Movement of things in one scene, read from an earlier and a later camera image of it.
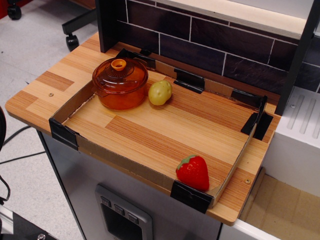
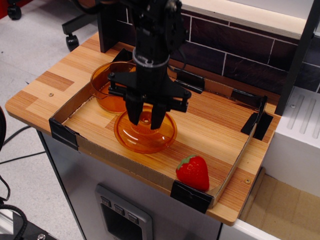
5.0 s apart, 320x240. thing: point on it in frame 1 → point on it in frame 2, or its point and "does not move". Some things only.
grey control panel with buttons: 121,219 does not move
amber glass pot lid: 120,75 → 141,138
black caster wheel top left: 14,11 does not move
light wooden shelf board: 252,16 does not move
